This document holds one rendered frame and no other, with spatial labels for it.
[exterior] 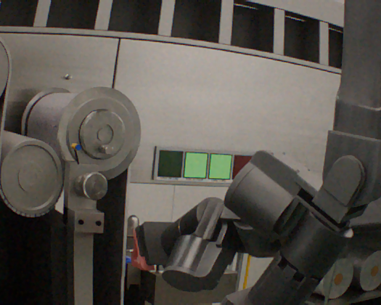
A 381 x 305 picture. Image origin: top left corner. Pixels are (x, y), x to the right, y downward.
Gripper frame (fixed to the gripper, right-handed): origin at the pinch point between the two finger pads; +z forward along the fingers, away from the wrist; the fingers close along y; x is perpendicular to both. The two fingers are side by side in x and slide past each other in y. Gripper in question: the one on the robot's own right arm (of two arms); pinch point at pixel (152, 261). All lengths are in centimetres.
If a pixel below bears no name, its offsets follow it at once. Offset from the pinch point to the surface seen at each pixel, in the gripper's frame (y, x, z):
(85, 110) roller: -9.3, 23.2, -3.2
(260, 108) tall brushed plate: 46, 43, 24
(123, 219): -0.3, 9.4, 7.0
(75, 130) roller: -10.6, 20.4, -1.6
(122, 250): -0.3, 4.6, 9.4
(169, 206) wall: 150, 111, 254
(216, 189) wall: 179, 120, 249
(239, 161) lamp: 41, 32, 30
